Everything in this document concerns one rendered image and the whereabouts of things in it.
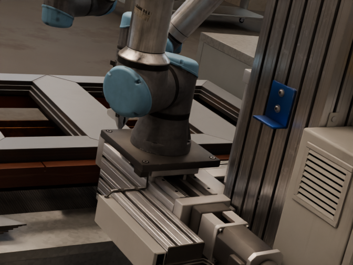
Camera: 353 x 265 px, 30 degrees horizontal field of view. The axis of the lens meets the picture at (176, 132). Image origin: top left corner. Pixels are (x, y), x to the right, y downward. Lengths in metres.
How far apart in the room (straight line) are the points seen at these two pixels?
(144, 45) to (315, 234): 0.53
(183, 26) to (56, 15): 0.40
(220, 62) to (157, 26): 1.66
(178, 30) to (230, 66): 1.17
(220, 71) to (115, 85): 1.64
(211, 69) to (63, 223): 1.39
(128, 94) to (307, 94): 0.38
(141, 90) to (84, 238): 0.63
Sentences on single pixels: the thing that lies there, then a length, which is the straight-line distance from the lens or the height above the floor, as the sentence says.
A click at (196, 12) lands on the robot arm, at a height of 1.34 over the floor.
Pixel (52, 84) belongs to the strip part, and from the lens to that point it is 2.59.
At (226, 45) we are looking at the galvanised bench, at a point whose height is 1.05.
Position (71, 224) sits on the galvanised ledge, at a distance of 1.96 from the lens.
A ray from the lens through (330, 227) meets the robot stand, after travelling 1.32.
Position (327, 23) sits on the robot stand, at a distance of 1.38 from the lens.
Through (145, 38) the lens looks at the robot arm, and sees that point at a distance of 1.41.
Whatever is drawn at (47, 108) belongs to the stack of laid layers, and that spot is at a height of 0.83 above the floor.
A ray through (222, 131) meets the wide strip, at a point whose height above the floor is 0.87.
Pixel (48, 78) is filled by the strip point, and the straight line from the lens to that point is 2.66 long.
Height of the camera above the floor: 1.60
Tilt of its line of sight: 19 degrees down
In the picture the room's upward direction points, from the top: 11 degrees clockwise
